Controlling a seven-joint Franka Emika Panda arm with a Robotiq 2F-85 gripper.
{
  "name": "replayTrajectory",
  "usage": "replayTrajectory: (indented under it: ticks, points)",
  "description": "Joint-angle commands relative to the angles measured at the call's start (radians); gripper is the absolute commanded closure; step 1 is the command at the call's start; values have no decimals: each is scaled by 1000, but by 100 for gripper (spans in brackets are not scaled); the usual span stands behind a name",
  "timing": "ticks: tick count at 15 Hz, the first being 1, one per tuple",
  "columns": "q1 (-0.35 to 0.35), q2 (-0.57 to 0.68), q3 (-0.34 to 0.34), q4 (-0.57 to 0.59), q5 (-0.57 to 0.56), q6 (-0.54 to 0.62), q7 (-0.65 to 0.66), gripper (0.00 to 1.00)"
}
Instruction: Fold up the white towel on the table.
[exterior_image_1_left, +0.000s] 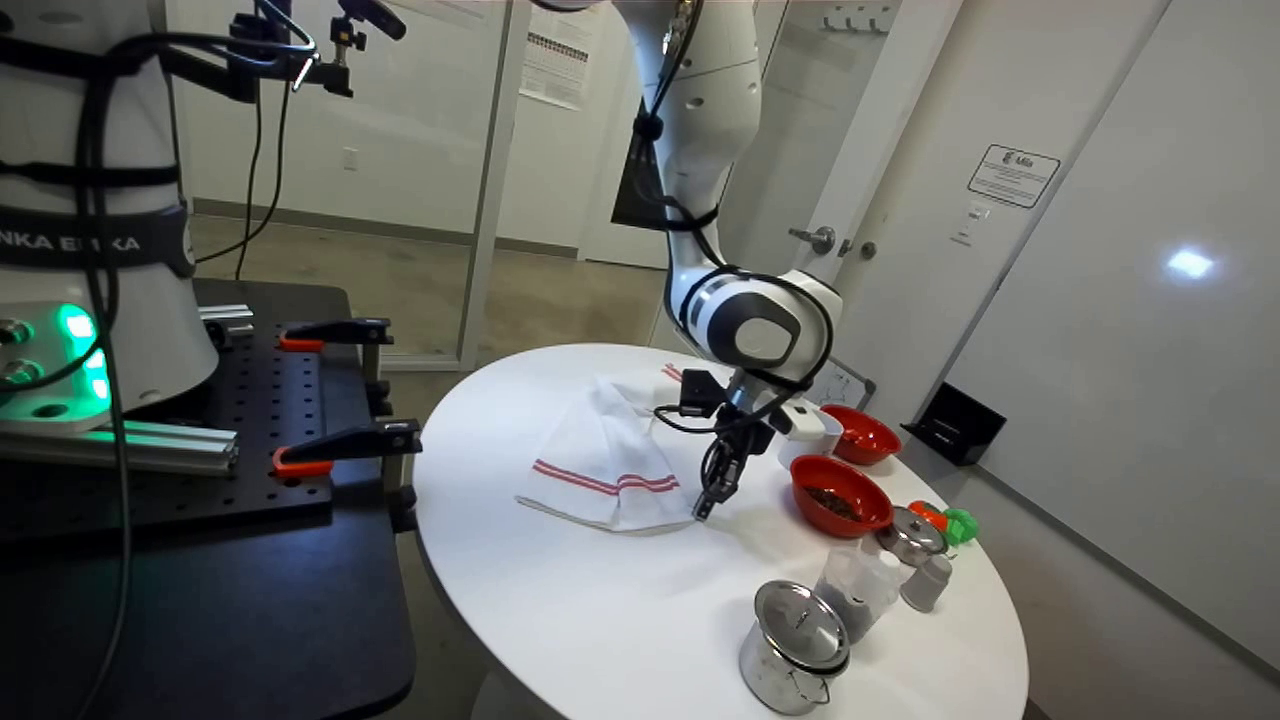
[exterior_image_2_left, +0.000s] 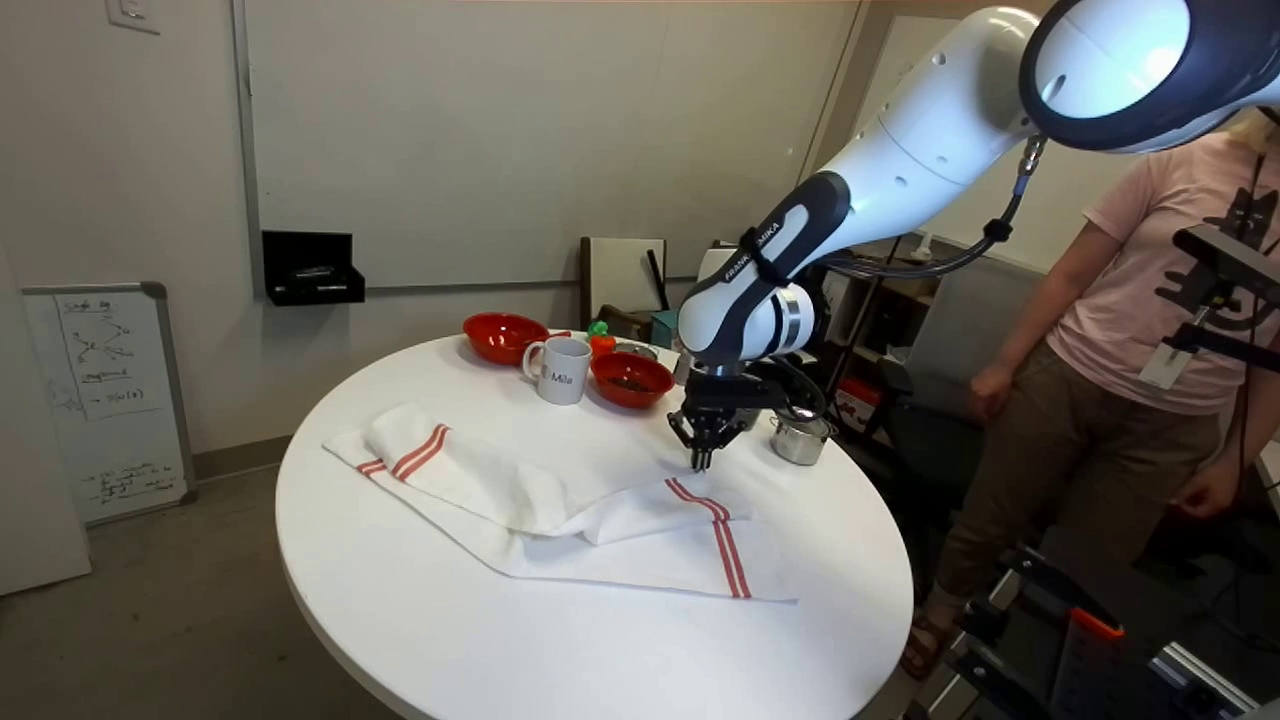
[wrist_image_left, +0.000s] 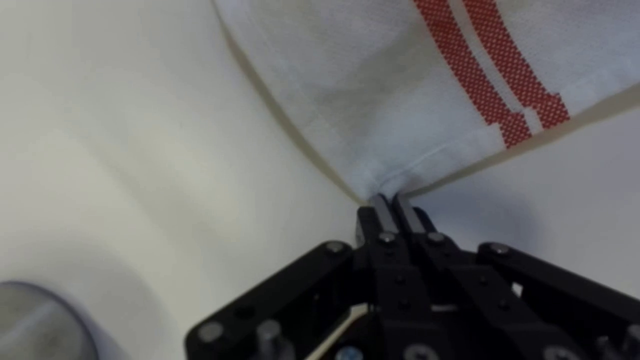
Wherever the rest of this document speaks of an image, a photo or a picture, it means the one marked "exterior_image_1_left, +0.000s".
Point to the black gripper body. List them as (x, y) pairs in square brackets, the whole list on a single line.
[(748, 423)]

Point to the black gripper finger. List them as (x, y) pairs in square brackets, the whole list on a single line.
[(704, 495), (725, 474)]

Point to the white towel with red stripes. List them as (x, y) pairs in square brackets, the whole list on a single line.
[(602, 460)]

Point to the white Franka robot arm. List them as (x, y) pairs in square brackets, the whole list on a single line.
[(733, 134)]

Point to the white mug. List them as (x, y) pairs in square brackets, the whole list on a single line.
[(819, 428)]

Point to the small leaning whiteboard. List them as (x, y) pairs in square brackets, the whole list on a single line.
[(853, 386)]

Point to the empty red bowl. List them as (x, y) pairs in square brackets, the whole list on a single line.
[(867, 434)]

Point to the red bowl with dark beans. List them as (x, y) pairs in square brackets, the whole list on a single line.
[(843, 499)]

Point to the translucent cup with dark contents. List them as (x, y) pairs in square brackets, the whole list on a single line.
[(859, 594)]

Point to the steel pot with lid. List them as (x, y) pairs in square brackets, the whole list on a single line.
[(793, 647)]

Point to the silver door lever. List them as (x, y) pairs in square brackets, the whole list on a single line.
[(813, 241)]

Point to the small orange container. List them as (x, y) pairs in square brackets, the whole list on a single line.
[(924, 514)]

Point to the silver door lock knob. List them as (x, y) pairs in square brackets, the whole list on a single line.
[(860, 248)]

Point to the grey shaker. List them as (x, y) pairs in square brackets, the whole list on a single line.
[(924, 581)]

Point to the small green object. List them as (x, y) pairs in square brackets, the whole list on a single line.
[(961, 524)]

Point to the white framed glass door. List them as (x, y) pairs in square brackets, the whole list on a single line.
[(895, 163)]

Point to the black equipment cart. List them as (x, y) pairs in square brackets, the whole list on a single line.
[(202, 600)]

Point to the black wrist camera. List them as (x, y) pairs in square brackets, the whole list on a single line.
[(701, 386)]

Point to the small white wall label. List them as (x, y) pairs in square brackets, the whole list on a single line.
[(965, 238)]

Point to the white paper wall sign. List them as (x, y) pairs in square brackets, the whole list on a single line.
[(1013, 177)]

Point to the large wall whiteboard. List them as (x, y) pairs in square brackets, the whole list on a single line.
[(1133, 403)]

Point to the black camera on mount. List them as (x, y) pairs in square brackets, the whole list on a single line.
[(313, 43)]

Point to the aluminium rail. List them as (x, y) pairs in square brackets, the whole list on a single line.
[(120, 450)]

